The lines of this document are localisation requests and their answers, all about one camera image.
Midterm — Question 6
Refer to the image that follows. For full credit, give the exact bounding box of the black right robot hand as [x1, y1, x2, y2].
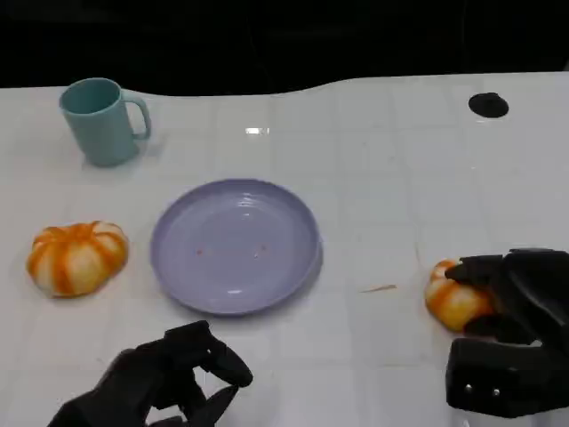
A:
[444, 247, 569, 419]

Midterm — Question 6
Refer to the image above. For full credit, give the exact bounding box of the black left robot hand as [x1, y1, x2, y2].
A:
[46, 319, 254, 427]

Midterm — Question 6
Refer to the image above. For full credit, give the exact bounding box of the orange and white bread roll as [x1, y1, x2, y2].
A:
[25, 221, 130, 299]
[424, 258, 497, 333]

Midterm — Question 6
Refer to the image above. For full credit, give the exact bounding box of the lilac plate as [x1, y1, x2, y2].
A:
[149, 178, 324, 317]

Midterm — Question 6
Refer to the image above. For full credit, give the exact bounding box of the black round table grommet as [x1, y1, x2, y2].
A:
[468, 92, 509, 119]

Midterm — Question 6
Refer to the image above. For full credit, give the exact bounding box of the pale green mug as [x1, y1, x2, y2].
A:
[59, 77, 152, 168]

